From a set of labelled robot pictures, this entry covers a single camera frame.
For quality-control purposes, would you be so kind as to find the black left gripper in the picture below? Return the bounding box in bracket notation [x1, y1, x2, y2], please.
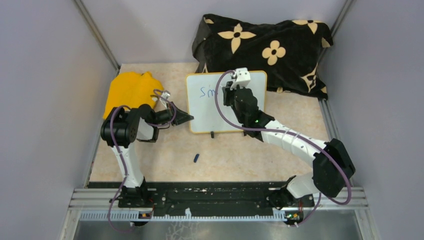
[151, 101, 194, 126]

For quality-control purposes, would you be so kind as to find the yellow framed whiteboard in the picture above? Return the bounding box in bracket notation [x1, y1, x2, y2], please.
[185, 70, 267, 134]

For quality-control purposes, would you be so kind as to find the blue marker cap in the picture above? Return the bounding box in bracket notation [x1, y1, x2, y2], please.
[193, 153, 200, 163]

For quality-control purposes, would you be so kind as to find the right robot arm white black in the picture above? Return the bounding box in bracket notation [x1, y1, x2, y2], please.
[222, 82, 356, 209]

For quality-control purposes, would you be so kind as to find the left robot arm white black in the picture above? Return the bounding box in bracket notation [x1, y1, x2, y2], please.
[100, 102, 194, 208]

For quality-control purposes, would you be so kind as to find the yellow cloth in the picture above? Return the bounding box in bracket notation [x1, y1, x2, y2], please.
[102, 71, 164, 120]

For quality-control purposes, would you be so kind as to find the black floral blanket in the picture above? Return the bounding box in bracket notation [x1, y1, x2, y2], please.
[191, 13, 334, 100]

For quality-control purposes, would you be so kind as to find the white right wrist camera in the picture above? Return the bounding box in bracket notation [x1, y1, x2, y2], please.
[230, 67, 251, 90]

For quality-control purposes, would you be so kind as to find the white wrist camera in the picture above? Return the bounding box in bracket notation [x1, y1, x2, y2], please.
[230, 67, 251, 90]
[160, 90, 171, 100]

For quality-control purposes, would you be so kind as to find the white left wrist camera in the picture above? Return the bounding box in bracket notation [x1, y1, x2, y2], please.
[160, 90, 171, 100]

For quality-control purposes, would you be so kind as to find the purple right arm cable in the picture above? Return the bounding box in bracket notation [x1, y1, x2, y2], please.
[214, 70, 353, 229]

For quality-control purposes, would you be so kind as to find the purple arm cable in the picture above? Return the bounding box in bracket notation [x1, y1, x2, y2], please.
[106, 88, 176, 233]
[214, 70, 353, 229]

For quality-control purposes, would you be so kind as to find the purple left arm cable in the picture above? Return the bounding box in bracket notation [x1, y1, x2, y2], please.
[106, 88, 176, 233]

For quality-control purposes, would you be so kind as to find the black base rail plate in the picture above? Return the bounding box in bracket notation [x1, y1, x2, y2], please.
[117, 181, 316, 218]

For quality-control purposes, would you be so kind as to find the white perforated cable tray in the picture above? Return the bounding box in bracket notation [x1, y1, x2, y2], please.
[79, 208, 287, 222]

